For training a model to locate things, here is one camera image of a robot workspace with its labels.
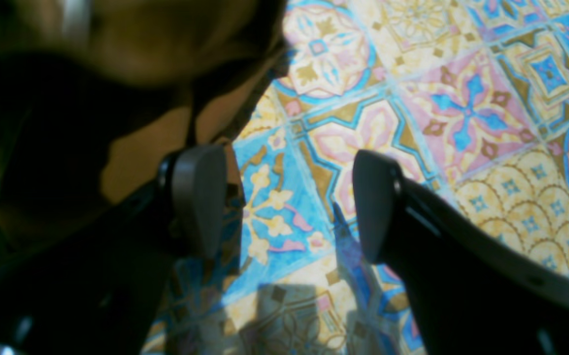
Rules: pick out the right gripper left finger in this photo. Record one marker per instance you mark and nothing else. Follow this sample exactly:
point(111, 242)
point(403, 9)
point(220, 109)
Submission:
point(98, 291)

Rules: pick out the brown t-shirt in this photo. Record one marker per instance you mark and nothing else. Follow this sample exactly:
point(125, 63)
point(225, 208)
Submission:
point(95, 93)

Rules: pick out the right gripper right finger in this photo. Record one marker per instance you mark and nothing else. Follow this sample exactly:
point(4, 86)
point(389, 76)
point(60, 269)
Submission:
point(469, 294)

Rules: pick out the patterned tablecloth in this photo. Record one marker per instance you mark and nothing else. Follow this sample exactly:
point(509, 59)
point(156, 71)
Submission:
point(470, 97)

